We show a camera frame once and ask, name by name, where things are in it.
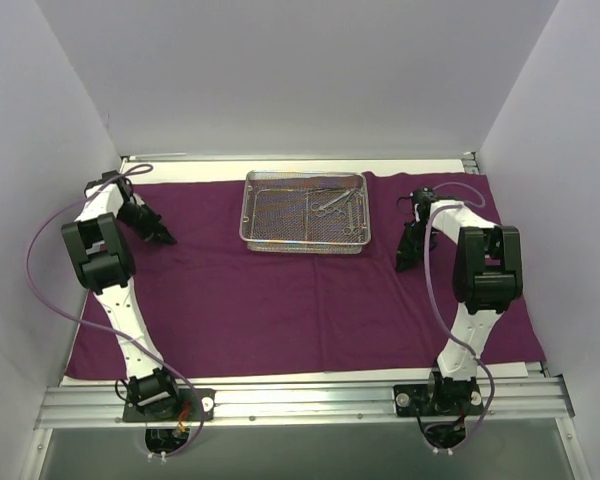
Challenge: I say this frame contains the purple cloth wrap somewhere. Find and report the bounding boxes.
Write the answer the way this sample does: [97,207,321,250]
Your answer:
[64,170,546,380]

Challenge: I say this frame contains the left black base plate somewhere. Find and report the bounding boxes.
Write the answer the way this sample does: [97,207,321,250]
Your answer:
[122,386,216,423]

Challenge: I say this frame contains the silver surgical forceps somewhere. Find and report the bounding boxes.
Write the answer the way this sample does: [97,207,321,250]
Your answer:
[326,190,356,215]

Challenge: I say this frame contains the back aluminium rail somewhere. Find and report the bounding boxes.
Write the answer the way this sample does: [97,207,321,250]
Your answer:
[121,152,477,162]

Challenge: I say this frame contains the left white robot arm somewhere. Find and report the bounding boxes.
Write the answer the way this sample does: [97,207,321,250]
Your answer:
[61,171,182,419]

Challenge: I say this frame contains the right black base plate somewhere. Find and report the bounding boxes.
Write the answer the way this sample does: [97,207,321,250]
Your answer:
[393,381,484,417]

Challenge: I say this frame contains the front aluminium rail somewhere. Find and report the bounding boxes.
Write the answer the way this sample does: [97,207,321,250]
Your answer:
[35,376,574,429]

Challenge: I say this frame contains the silver surgical scissors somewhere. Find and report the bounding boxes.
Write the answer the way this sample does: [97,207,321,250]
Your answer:
[310,189,352,217]

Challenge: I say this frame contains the metal mesh instrument tray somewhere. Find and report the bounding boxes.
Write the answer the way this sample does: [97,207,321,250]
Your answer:
[239,170,371,255]

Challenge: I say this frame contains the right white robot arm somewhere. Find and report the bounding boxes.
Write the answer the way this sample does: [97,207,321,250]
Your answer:
[395,191,523,413]

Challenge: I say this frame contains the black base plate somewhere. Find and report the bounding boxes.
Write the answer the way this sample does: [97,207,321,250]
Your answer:
[393,381,484,417]
[122,386,216,423]

